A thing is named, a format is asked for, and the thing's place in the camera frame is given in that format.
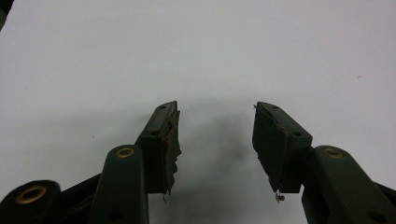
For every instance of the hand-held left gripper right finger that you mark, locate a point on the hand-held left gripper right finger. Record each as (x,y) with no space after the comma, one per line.
(280,149)

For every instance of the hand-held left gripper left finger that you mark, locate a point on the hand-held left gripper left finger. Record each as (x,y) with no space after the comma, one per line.
(124,186)

